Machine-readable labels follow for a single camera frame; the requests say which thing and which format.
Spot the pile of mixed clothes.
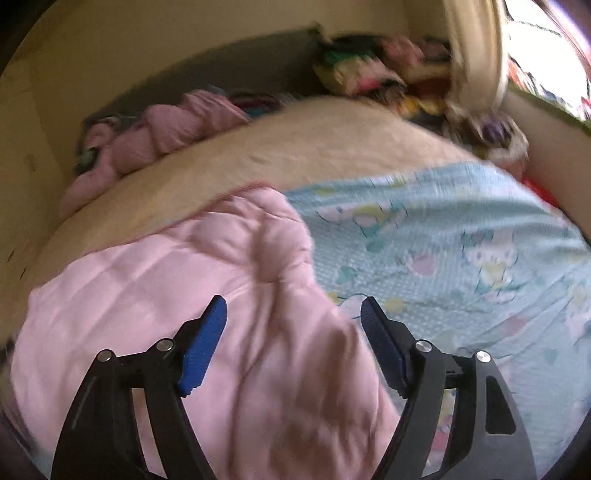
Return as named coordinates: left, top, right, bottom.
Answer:
left=314, top=34, right=529, bottom=162

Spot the crumpled pink comforter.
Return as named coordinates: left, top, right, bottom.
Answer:
left=60, top=90, right=252, bottom=217

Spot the white curtain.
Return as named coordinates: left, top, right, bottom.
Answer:
left=441, top=0, right=511, bottom=112

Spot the pink quilted jacket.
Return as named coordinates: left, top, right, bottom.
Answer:
left=9, top=185, right=402, bottom=480

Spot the window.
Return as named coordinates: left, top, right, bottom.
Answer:
left=503, top=0, right=591, bottom=121

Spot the light blue printed blanket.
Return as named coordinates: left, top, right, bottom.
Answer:
left=284, top=164, right=591, bottom=467

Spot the beige bed cover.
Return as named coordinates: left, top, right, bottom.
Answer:
left=28, top=97, right=485, bottom=287

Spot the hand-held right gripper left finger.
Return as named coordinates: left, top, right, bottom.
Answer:
left=51, top=295, right=228, bottom=480

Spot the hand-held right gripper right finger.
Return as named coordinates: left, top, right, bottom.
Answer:
left=360, top=296, right=539, bottom=480

